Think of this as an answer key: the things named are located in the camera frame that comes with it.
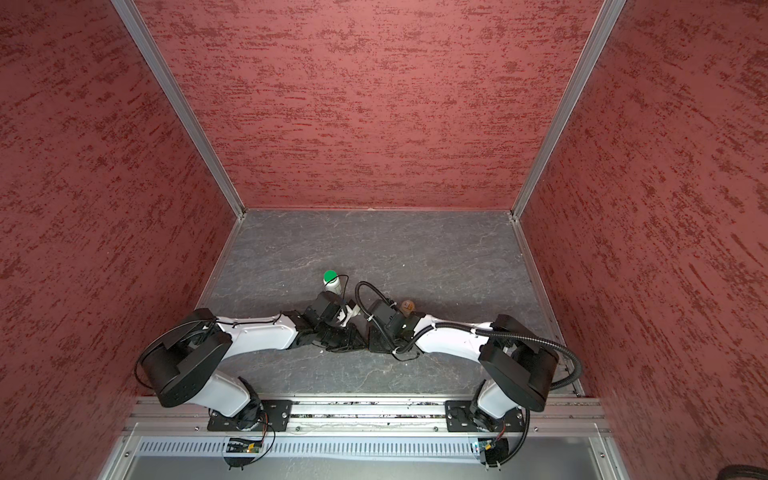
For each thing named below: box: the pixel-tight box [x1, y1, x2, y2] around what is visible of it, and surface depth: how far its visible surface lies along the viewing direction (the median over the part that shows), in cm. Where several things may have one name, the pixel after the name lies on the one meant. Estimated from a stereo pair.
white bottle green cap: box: [323, 269, 341, 295], surface depth 92 cm
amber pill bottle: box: [400, 300, 415, 317], surface depth 87 cm
